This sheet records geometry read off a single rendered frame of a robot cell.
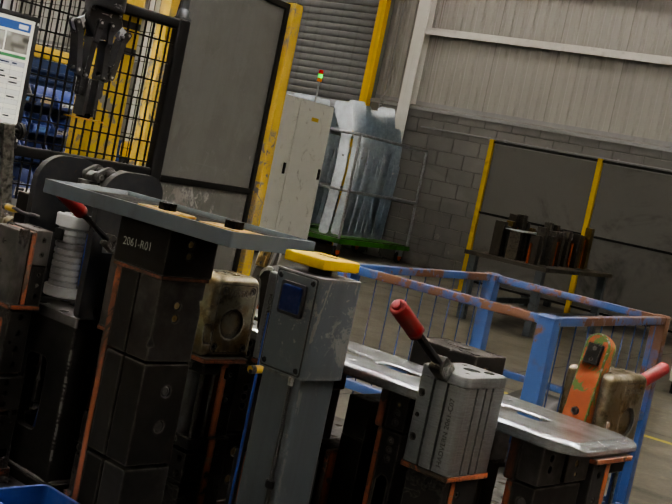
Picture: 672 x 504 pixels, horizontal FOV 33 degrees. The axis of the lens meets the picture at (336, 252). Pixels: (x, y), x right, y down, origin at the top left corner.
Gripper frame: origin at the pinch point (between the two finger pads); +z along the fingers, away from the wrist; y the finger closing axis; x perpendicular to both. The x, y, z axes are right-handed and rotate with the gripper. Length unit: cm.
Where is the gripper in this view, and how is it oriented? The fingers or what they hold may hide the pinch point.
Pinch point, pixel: (87, 97)
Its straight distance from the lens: 216.4
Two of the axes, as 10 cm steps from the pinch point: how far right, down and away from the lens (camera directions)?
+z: -2.1, 9.8, 0.8
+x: -7.3, -2.1, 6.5
